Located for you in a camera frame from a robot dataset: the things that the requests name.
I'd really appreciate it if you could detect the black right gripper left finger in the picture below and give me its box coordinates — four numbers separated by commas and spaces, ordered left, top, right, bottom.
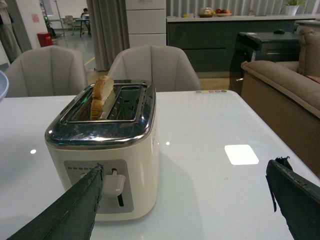
9, 164, 104, 240

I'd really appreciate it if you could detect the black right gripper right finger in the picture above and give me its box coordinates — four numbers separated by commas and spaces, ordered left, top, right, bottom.
266, 156, 320, 240

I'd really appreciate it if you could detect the slice of brown bread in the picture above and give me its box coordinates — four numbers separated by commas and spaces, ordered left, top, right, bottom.
90, 75, 114, 120

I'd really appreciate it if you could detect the light blue plate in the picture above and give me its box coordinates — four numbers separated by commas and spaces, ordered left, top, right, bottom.
0, 71, 9, 101

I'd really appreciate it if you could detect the cream and chrome toaster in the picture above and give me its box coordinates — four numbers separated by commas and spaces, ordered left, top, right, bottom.
45, 80, 159, 221

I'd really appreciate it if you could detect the beige sofa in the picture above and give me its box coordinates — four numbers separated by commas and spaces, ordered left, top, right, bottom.
241, 27, 320, 176

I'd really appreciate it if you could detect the left grey armchair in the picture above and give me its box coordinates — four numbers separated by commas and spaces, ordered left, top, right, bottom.
4, 45, 88, 98

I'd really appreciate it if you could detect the grey armchair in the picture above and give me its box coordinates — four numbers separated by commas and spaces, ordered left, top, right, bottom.
4, 45, 88, 98
108, 45, 201, 92

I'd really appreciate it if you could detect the black washing machine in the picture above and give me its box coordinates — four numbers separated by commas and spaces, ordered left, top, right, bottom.
229, 30, 300, 95

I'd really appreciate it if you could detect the right grey armchair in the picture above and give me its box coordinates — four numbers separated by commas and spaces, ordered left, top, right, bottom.
108, 45, 201, 92

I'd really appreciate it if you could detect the red bin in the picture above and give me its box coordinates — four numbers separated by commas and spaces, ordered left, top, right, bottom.
37, 32, 53, 48

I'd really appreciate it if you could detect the dark kitchen counter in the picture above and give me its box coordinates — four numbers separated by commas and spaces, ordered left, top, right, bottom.
166, 13, 320, 76

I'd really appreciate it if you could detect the white potted plant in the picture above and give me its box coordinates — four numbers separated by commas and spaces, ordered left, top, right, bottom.
284, 0, 306, 16

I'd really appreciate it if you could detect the beige curtain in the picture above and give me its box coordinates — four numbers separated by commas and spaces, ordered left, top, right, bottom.
86, 0, 130, 72

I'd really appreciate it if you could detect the fruit bowl on counter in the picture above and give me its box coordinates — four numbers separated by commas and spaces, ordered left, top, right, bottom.
215, 8, 232, 17

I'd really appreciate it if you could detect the seated person in background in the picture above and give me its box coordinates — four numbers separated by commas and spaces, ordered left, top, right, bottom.
80, 8, 91, 35

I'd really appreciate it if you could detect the woven basket on counter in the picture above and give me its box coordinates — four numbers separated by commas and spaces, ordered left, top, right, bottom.
198, 7, 215, 18

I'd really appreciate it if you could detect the white drawer cabinet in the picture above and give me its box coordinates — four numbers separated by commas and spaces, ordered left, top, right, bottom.
125, 0, 167, 48

